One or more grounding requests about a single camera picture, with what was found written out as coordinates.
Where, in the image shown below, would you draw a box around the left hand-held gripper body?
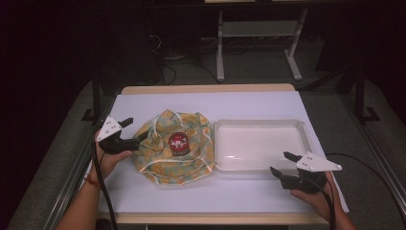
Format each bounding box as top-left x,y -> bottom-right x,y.
96,115 -> 142,155

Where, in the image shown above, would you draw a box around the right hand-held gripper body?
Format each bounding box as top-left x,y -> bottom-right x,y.
280,151 -> 343,195

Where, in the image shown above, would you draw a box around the yellow green patterned cloth bag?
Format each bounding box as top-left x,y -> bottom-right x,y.
131,108 -> 215,186

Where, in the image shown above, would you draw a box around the person's left hand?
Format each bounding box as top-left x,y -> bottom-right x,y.
88,128 -> 133,185

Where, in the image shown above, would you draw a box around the person's right hand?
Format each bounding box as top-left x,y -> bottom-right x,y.
289,172 -> 345,221

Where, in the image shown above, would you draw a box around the white plastic tray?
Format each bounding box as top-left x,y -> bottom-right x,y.
213,118 -> 313,173

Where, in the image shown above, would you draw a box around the black metal stand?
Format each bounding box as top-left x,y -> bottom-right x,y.
80,71 -> 103,123
353,61 -> 381,125

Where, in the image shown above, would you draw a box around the red round tin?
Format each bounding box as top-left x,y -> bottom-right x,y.
168,131 -> 192,158

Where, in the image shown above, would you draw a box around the white table mat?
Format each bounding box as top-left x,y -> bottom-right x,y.
85,90 -> 350,214

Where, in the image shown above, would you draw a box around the wooden table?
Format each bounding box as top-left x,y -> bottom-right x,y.
95,82 -> 330,226

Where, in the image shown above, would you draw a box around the white metal stand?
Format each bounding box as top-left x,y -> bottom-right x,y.
215,7 -> 309,82

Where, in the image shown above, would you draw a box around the red string bracelet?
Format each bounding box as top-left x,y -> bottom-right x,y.
85,175 -> 102,189

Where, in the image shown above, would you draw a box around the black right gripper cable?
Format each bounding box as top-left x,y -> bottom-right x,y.
304,152 -> 406,230

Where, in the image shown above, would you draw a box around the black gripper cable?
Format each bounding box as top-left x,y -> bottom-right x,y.
91,140 -> 119,230
304,152 -> 406,230

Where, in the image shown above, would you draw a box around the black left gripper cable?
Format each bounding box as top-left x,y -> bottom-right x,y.
91,140 -> 119,230

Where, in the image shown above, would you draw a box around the black floor cables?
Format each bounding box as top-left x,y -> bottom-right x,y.
147,33 -> 222,86

